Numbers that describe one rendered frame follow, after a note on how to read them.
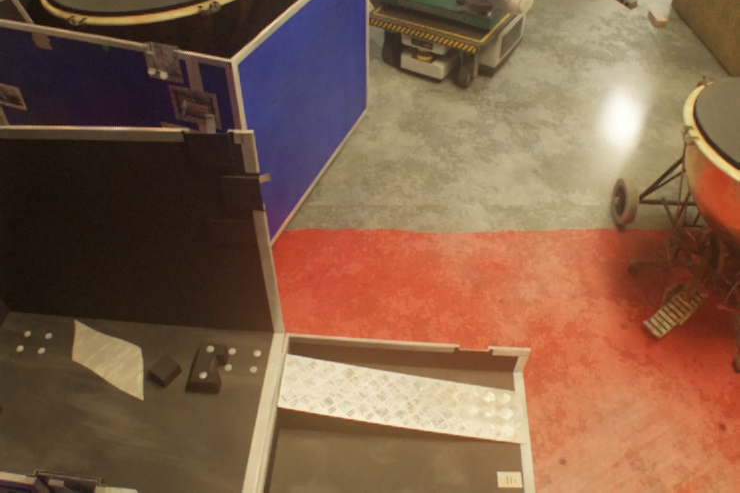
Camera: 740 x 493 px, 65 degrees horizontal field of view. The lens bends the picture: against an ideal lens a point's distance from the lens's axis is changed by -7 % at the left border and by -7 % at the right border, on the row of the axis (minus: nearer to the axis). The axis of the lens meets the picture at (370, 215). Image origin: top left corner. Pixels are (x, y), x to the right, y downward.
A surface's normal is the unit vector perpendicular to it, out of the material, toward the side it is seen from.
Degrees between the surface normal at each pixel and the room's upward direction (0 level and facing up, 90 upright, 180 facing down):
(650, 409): 0
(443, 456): 2
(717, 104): 0
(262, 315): 90
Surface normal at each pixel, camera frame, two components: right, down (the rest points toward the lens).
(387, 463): 0.03, -0.73
